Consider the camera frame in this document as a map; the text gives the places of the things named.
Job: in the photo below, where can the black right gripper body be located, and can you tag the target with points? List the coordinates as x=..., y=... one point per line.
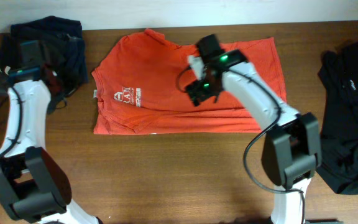
x=206, y=88

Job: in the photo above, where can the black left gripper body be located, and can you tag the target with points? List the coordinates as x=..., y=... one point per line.
x=63, y=91

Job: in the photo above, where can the orange FRAM t-shirt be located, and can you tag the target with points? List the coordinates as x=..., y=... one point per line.
x=139, y=91

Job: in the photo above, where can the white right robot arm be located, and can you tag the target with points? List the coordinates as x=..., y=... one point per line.
x=292, y=147

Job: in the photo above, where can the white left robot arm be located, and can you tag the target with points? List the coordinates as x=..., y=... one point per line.
x=33, y=187

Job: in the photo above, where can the black folded garment with stripes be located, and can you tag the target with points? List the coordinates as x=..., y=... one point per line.
x=63, y=44

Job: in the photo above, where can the black t-shirt pile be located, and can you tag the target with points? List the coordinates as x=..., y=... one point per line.
x=339, y=133

